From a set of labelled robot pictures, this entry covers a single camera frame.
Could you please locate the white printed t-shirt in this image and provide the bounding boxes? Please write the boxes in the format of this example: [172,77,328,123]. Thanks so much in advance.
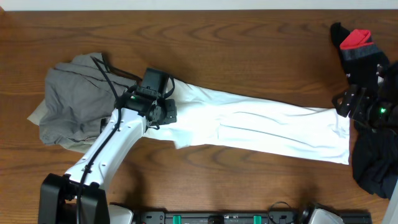
[144,80,350,165]

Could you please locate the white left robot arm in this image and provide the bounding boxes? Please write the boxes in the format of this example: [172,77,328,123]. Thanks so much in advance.
[38,88,177,223]

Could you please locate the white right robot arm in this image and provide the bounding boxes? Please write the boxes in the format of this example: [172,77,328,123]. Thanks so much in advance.
[332,63,397,223]

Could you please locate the black garment with red collar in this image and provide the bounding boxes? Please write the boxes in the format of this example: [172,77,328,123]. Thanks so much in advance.
[330,22,397,199]

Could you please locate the grey folded garment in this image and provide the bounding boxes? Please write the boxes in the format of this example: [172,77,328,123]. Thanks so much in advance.
[28,53,136,153]

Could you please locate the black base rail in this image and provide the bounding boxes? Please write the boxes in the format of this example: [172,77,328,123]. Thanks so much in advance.
[132,201,373,224]

